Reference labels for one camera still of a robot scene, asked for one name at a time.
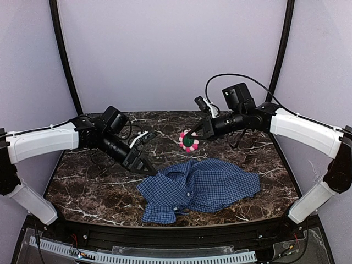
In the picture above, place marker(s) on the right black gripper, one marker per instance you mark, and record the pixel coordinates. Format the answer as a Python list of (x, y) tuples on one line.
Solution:
[(208, 127)]

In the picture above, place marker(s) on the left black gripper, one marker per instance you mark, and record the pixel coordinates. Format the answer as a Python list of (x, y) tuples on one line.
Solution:
[(132, 160)]

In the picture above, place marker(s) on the pink flower brooch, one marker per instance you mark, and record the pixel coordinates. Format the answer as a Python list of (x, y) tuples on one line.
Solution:
[(186, 143)]

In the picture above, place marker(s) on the blue checkered shirt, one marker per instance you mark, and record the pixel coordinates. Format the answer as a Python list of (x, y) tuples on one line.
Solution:
[(206, 186)]

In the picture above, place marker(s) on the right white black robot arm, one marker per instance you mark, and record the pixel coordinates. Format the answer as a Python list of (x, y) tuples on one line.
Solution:
[(273, 119)]

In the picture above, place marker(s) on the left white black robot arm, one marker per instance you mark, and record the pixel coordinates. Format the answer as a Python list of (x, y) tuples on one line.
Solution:
[(100, 132)]

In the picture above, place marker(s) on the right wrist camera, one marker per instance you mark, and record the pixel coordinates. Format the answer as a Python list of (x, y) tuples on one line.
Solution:
[(207, 107)]

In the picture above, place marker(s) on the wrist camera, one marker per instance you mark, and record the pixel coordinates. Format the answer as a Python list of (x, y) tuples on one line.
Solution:
[(207, 107), (142, 138)]

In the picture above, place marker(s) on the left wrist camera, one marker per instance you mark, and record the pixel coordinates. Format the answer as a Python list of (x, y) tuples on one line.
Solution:
[(142, 138)]

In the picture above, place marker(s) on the right black frame post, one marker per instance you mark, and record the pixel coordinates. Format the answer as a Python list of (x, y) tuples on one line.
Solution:
[(287, 22)]

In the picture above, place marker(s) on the black frame post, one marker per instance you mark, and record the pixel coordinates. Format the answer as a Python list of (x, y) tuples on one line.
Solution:
[(287, 22), (56, 22)]

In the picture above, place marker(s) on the white slotted cable duct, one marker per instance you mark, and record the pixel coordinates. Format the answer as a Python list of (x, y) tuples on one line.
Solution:
[(140, 255)]

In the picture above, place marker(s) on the black aluminium front rail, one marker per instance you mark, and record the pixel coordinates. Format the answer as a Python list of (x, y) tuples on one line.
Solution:
[(255, 234)]

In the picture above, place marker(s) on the left black frame post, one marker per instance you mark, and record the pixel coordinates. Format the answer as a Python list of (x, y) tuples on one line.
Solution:
[(56, 22)]

